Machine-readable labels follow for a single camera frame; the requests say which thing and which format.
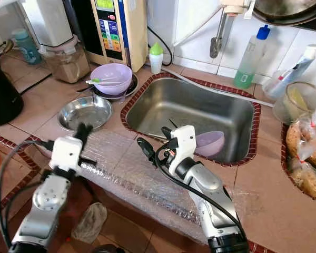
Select dish soap bottle blue cap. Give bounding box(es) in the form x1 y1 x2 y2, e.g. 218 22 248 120
233 25 270 89

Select steel plate under purple bowl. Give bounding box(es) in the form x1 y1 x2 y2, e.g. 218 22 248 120
92 74 139 101

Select small purple plastic bowl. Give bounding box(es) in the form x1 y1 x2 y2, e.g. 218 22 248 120
194 131 225 158

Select clear bubble wrap sheet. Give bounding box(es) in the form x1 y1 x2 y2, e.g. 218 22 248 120
79 129 259 246

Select white spout with metal spiral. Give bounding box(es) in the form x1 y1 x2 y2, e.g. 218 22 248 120
0 0 22 14

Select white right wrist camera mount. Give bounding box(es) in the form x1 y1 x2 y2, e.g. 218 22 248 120
169 125 197 177

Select clear glass jar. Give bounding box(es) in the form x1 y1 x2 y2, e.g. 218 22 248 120
273 82 316 124

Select beige faucet filter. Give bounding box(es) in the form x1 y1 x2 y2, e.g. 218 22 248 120
224 0 256 16

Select teal plastic bottle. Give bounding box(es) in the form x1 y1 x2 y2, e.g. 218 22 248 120
12 28 42 65

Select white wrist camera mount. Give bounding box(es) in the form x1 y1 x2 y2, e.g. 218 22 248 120
169 125 197 177
50 135 84 175

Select shallow stainless steel dish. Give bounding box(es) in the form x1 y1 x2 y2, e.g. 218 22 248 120
57 96 112 132

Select white water hose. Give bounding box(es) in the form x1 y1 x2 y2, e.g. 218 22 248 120
171 8 227 48

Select black ionizer cable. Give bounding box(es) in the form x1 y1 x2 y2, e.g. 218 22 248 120
146 26 173 66

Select stainless steel sink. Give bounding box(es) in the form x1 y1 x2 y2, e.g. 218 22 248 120
124 77 256 164

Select white tube red blue print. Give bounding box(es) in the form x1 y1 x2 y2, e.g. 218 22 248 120
276 44 316 98

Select metal faucet pipe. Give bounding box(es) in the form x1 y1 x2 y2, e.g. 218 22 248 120
210 11 230 59

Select white grinder with glass jar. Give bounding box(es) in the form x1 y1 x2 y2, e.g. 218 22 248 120
21 0 90 84

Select beige water ionizer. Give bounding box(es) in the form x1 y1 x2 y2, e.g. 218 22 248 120
71 0 148 73

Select plastic bags of food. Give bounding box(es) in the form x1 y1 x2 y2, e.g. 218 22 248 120
284 111 316 201

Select large purple plastic bowl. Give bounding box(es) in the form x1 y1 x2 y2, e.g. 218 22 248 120
91 63 133 95

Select small white bottle green cap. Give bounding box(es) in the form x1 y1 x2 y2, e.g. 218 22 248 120
149 42 164 74

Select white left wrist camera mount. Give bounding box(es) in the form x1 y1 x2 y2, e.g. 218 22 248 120
50 135 84 175

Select black power cord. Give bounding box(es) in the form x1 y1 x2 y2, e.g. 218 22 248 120
21 74 56 95

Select green and white plastic spoon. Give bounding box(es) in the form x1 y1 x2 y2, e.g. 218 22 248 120
86 79 122 86

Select grey drain hose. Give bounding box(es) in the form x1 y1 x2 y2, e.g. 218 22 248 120
166 64 274 106

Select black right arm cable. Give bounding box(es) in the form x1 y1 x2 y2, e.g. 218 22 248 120
154 145 245 232

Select black kettle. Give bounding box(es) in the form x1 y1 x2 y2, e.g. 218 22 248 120
0 42 24 127

